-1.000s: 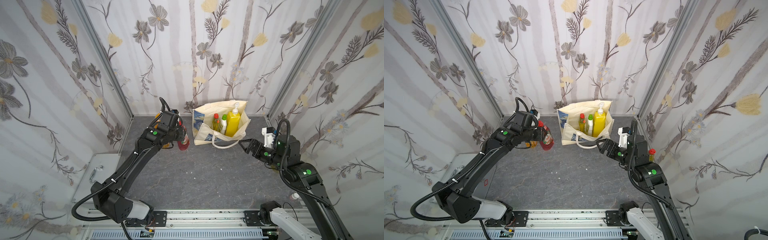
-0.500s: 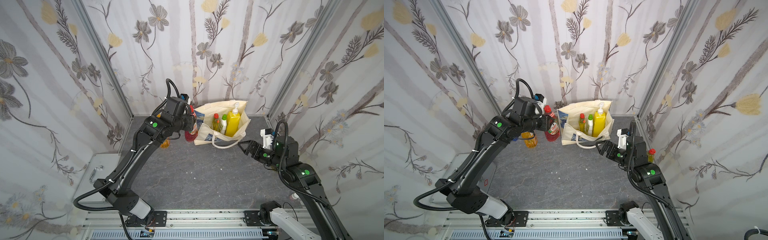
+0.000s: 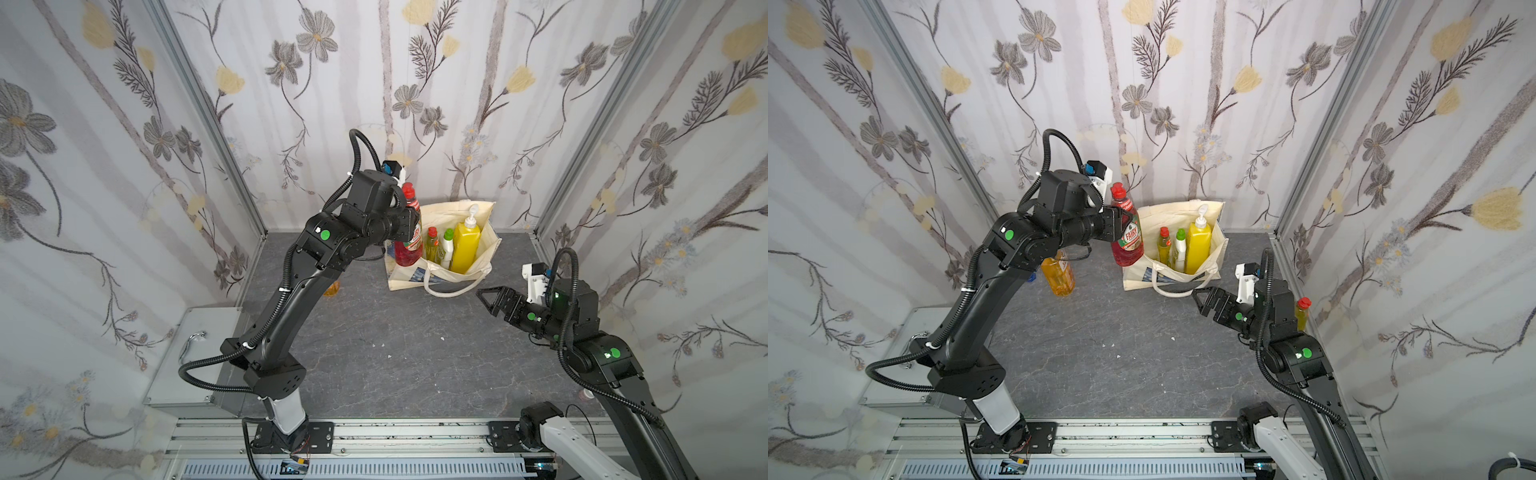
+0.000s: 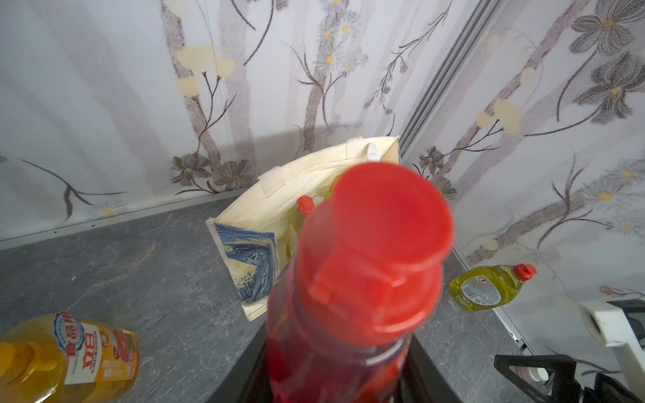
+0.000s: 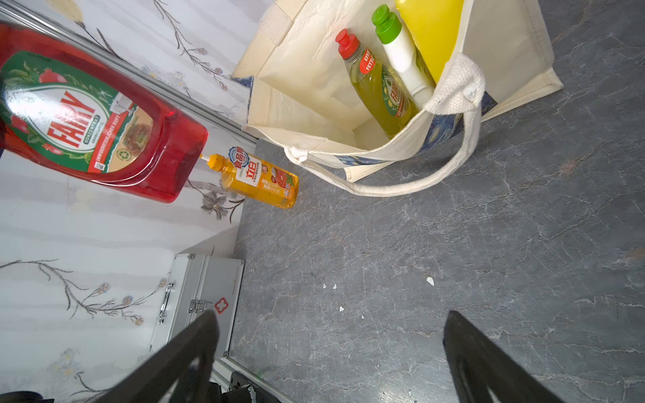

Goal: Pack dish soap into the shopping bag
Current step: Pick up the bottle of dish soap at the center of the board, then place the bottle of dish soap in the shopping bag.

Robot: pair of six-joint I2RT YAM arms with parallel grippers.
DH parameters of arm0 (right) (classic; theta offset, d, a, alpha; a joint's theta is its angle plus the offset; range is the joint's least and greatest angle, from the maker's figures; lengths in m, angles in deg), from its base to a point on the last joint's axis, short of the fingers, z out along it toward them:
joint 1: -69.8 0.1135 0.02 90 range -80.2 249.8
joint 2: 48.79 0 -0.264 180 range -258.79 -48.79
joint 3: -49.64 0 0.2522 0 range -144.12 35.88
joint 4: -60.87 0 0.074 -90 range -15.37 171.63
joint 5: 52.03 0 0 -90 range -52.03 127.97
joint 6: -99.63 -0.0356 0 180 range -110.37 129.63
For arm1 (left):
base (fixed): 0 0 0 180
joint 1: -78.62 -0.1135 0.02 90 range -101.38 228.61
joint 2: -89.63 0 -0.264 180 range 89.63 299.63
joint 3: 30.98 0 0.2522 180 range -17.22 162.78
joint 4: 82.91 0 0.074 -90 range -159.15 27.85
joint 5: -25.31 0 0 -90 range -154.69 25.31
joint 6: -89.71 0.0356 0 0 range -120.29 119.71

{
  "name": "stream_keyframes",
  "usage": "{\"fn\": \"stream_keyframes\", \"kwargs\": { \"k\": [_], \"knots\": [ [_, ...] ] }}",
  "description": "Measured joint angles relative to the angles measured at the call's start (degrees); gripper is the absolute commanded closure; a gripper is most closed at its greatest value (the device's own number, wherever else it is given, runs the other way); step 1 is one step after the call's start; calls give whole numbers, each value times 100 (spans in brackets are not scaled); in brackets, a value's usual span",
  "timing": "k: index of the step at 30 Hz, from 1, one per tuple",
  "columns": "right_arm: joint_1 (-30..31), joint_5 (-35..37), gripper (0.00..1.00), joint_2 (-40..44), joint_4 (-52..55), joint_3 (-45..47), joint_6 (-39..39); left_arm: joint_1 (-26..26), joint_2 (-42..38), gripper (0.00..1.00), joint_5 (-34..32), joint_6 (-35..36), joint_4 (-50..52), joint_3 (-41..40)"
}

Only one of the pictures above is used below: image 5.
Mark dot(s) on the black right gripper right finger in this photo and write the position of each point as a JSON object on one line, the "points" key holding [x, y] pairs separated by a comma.
{"points": [[482, 372]]}

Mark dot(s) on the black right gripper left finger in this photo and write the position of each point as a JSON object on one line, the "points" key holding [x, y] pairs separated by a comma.
{"points": [[181, 369]]}

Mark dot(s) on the orange dish soap bottle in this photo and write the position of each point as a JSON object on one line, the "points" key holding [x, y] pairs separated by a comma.
{"points": [[249, 176]]}

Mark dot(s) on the green red-capped dish soap bottle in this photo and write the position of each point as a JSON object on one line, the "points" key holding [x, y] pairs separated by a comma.
{"points": [[377, 87]]}

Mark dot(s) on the red dish soap bottle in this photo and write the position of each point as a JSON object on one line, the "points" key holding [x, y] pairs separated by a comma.
{"points": [[67, 111]]}

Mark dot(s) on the cream canvas starry-night shopping bag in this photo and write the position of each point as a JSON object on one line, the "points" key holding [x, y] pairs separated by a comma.
{"points": [[302, 100]]}

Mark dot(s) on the white green-capped soap bottle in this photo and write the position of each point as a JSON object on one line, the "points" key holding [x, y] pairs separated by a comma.
{"points": [[403, 55]]}

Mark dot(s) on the yellow pump dish soap bottle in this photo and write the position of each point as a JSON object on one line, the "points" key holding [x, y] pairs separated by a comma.
{"points": [[434, 26]]}

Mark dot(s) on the grey metal box with handle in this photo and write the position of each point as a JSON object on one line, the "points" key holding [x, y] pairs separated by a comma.
{"points": [[198, 284]]}

